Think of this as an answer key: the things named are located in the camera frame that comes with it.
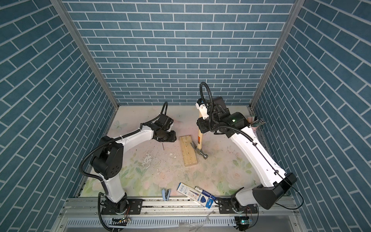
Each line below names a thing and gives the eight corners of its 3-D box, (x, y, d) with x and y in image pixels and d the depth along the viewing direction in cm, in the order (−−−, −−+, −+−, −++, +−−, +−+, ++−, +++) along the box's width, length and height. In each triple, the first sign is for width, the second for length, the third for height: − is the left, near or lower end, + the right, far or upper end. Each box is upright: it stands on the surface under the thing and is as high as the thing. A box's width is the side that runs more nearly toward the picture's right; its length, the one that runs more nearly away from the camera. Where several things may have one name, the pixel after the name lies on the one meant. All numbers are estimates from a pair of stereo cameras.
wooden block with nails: (184, 166, 89) (184, 164, 86) (179, 139, 102) (179, 136, 99) (197, 164, 90) (197, 161, 87) (191, 137, 103) (191, 134, 100)
